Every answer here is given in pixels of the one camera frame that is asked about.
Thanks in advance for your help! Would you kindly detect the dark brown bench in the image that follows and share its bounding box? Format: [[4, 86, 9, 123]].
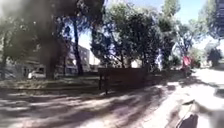
[[97, 67, 149, 95]]

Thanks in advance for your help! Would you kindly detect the building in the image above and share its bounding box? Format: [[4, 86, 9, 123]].
[[13, 43, 101, 76]]

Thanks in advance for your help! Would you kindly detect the row of trees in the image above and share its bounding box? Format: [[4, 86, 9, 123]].
[[0, 0, 224, 81]]

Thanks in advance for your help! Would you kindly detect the pale paved path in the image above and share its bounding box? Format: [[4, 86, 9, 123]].
[[0, 68, 224, 128]]

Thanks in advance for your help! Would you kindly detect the grass strip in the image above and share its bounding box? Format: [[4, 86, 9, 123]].
[[0, 76, 101, 93]]

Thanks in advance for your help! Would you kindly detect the person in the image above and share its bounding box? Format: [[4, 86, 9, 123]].
[[181, 54, 194, 76]]

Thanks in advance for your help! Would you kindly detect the white car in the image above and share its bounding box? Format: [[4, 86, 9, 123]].
[[27, 68, 47, 80]]

